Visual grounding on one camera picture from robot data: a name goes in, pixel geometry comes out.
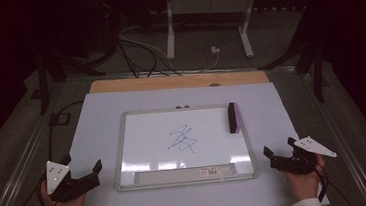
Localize black tripod stand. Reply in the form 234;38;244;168
33;44;109;116
255;34;333;109

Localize left hand-held gripper black cable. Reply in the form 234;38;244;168
29;100;94;206

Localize white whiteboard with metal frame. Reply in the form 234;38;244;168
107;100;259;193

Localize white table cover sheet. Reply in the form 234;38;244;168
36;72;331;206

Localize bundle of black floor cables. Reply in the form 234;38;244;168
115;34;183;82

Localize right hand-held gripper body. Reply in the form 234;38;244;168
266;133;340;179

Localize white metal stand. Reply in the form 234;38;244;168
161;0;265;66

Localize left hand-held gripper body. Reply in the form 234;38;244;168
43;156;103;205

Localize hand-held gripper black cable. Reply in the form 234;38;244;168
314;159;354;206
29;100;94;206

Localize dark equipment rack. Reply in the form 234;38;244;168
76;0;125;61

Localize right hand-held gripper black cable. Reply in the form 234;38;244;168
314;159;354;206

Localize black square frame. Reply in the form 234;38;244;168
47;111;72;128

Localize metal floor rail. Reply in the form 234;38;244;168
0;80;78;206
297;65;366;206

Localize person's right hand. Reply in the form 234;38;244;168
280;153;330;204

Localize power strip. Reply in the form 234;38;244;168
252;2;306;17

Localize purple and black whiteboard eraser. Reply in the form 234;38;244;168
226;101;244;135

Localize white cable with plug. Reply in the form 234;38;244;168
118;24;223;80

